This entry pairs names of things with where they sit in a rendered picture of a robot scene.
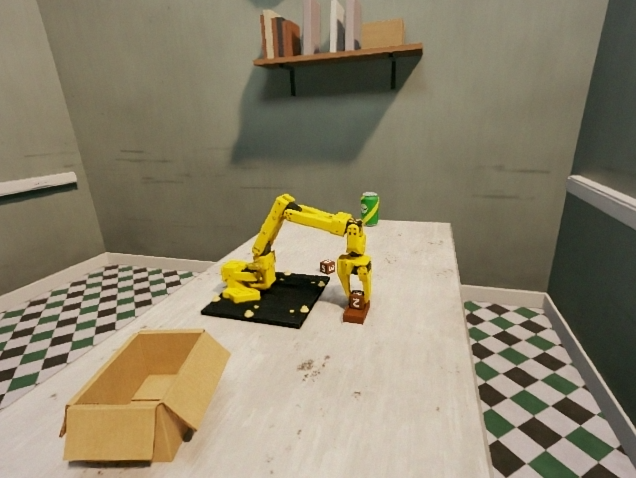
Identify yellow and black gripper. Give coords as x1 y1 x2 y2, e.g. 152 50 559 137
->
337 254 372 303

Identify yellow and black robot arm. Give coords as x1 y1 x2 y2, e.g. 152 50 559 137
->
223 194 366 303

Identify green drink can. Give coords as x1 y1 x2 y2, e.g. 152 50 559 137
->
361 192 379 227

